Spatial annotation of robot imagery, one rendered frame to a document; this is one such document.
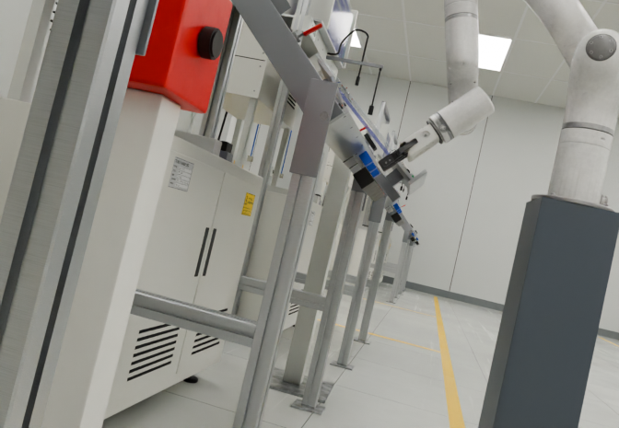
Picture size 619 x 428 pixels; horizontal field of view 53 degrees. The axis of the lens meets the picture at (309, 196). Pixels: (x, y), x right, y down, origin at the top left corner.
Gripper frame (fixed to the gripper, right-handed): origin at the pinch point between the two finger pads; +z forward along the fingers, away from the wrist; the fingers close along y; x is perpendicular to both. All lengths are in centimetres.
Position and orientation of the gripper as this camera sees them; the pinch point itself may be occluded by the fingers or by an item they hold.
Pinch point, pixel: (387, 163)
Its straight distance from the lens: 171.5
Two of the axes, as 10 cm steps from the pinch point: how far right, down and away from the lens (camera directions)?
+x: -5.2, -8.4, 1.8
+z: -8.3, 5.4, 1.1
